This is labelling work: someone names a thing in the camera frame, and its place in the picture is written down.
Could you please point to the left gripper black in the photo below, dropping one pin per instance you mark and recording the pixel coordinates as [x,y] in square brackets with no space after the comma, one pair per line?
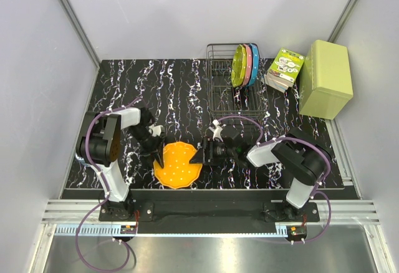
[154,147]

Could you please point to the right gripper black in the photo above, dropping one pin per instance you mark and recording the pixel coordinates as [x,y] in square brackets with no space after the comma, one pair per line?
[200,156]

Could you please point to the orange dotted plate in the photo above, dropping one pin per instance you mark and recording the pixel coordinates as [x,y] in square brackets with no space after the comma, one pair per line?
[177,172]

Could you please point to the black wire dish rack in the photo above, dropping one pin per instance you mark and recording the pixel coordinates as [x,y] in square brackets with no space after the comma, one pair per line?
[224,99]

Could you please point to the green dotted plate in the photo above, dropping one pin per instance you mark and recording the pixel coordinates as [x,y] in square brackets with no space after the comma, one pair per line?
[238,68]

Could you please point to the pink dotted plate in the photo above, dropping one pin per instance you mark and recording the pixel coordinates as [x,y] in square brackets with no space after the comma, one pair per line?
[248,71]

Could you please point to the blue dotted plate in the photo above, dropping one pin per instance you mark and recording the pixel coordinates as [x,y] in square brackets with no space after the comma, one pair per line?
[255,63]

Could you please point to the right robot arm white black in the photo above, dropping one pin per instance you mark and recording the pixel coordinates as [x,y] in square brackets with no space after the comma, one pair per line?
[305,158]

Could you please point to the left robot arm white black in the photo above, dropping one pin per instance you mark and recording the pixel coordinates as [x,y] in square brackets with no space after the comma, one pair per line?
[98,147]

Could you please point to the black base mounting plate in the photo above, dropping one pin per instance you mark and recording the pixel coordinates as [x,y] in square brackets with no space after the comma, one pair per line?
[271,212]

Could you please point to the green book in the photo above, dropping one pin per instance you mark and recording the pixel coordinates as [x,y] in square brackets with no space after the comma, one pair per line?
[282,73]

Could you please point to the light green box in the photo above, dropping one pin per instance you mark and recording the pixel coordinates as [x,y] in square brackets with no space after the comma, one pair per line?
[325,81]

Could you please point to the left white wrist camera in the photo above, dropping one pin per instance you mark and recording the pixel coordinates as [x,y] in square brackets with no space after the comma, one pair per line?
[157,130]

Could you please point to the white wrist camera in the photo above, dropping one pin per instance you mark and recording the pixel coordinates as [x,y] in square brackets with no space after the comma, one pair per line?
[157,130]
[215,130]

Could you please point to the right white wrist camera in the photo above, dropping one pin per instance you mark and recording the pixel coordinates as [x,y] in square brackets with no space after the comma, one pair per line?
[215,130]

